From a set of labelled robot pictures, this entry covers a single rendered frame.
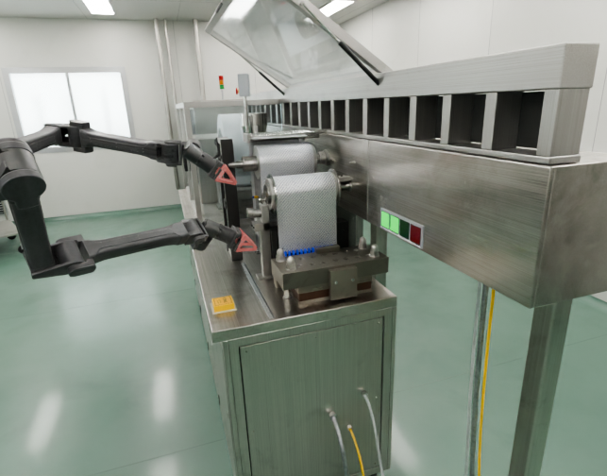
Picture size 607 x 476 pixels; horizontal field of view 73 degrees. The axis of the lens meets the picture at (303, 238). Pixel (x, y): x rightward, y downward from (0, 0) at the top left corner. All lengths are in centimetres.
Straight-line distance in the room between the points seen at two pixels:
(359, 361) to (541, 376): 61
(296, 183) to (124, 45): 573
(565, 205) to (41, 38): 685
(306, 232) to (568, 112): 96
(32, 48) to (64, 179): 181
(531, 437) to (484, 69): 96
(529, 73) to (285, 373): 112
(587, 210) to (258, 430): 121
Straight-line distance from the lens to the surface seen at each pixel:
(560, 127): 93
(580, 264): 105
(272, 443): 167
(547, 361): 125
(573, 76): 93
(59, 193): 726
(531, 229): 95
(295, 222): 154
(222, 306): 145
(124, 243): 132
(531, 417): 135
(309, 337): 145
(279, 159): 173
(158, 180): 707
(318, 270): 141
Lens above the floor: 157
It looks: 18 degrees down
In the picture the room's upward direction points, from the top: 2 degrees counter-clockwise
